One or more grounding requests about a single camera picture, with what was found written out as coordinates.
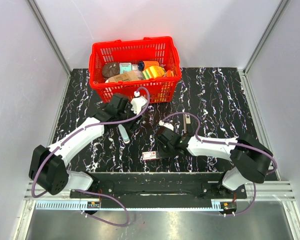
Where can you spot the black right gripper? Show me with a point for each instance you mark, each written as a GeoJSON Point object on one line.
{"type": "Point", "coordinates": [162, 154]}

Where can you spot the red white staple box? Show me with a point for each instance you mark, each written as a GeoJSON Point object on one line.
{"type": "Point", "coordinates": [150, 155]}

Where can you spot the white silver staple remover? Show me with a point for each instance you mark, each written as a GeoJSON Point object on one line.
{"type": "Point", "coordinates": [124, 134]}

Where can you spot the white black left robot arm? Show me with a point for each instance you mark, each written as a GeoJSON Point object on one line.
{"type": "Point", "coordinates": [48, 166]}

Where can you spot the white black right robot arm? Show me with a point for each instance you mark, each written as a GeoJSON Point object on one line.
{"type": "Point", "coordinates": [251, 160]}

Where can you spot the orange snack packet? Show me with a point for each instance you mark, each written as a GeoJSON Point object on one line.
{"type": "Point", "coordinates": [168, 74]}

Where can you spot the yellow green striped box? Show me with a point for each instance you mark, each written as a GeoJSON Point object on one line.
{"type": "Point", "coordinates": [153, 72]}

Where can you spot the brown cardboard box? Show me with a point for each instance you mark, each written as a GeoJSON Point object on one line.
{"type": "Point", "coordinates": [128, 76]}

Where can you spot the orange blue cylinder can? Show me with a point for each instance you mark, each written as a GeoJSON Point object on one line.
{"type": "Point", "coordinates": [144, 64]}

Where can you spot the teal card box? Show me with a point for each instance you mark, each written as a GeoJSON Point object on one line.
{"type": "Point", "coordinates": [125, 67]}

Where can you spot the brown round cookie pack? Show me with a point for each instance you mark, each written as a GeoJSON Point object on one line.
{"type": "Point", "coordinates": [110, 69]}

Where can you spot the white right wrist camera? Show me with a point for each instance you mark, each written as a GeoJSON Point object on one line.
{"type": "Point", "coordinates": [166, 125]}

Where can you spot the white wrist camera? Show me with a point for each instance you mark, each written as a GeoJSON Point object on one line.
{"type": "Point", "coordinates": [166, 125]}
{"type": "Point", "coordinates": [138, 103]}

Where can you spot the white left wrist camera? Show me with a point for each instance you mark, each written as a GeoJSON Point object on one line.
{"type": "Point", "coordinates": [138, 103]}

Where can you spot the aluminium ruler rail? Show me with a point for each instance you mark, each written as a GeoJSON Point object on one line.
{"type": "Point", "coordinates": [132, 204]}

